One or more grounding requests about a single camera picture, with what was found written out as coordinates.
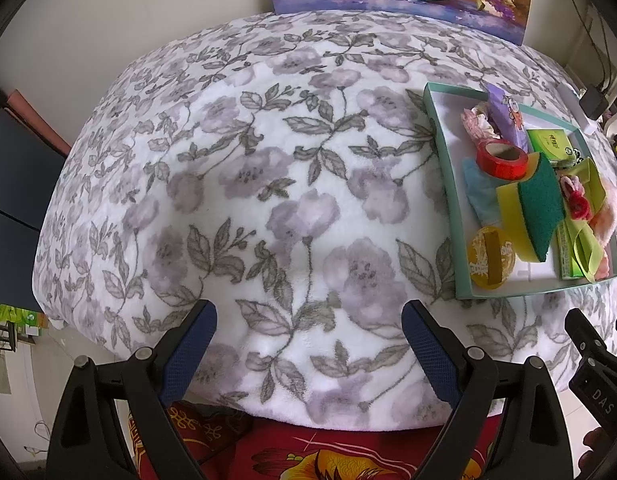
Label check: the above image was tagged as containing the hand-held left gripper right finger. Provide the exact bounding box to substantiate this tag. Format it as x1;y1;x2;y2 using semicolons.
401;300;574;480

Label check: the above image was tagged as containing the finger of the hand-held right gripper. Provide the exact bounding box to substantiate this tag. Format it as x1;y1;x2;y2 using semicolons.
563;307;614;366

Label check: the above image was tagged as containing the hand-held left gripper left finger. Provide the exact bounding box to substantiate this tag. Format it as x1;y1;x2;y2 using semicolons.
46;299;218;480

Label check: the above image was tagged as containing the lime green cloth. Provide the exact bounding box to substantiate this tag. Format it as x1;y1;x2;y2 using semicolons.
559;157;612;283

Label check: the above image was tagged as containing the pink fluffy cloth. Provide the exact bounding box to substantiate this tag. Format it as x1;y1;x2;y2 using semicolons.
586;175;617;248

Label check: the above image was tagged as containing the red and pink hair tie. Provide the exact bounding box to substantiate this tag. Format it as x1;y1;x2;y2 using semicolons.
559;174;592;221

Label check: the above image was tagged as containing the green and yellow sponge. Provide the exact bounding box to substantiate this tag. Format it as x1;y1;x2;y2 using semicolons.
496;152;567;263

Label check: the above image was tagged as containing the blue face mask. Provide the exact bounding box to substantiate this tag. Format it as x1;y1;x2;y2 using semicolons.
461;157;504;223

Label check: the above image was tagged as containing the white tray with teal rim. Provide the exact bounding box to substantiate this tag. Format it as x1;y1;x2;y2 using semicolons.
421;81;617;301

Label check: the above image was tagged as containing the person's right hand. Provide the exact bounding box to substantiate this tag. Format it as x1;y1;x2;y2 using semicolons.
579;427;613;472

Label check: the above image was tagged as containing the green tissue pack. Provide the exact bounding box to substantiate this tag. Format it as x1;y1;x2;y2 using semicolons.
556;220;597;281
526;129;582;168

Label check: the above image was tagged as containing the round amber soap bar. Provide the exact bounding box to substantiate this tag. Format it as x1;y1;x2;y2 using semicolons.
466;225;517;290

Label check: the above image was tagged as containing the red patterned rug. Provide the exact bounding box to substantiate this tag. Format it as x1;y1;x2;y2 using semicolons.
123;400;504;480

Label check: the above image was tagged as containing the green printed carton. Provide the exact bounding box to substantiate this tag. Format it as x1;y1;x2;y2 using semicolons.
0;300;49;341

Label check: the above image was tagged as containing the red tape roll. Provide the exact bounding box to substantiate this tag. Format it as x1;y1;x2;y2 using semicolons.
476;139;529;181

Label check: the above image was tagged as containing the white power strip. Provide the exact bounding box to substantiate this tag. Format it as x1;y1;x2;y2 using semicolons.
556;82;597;133

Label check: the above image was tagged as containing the purple tissue pack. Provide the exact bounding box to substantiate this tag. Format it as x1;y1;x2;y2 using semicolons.
486;84;529;153

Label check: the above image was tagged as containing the black power adapter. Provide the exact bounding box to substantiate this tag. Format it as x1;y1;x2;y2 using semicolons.
579;86;609;120

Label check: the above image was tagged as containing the pink floral cloth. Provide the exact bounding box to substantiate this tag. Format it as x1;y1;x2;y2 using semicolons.
461;102;504;141

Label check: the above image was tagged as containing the dark cabinet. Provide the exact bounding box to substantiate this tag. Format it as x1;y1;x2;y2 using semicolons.
0;75;72;313

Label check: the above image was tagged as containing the black cable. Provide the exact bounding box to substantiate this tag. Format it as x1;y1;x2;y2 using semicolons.
563;0;617;93

